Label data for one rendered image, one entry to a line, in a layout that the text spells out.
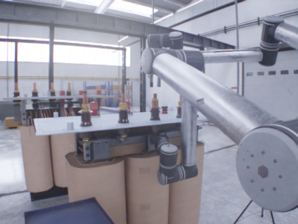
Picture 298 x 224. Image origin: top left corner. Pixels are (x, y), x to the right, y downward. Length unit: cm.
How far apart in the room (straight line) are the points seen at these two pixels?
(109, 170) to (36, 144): 169
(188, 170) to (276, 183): 95
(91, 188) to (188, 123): 79
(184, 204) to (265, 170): 162
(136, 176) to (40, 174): 178
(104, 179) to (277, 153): 119
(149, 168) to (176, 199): 54
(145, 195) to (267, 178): 131
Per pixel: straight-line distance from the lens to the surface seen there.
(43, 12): 978
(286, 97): 1479
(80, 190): 149
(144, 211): 177
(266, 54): 169
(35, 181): 312
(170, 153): 121
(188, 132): 128
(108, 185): 149
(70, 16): 991
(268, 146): 47
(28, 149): 300
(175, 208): 206
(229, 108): 62
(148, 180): 164
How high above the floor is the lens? 157
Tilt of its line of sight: 5 degrees down
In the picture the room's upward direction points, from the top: straight up
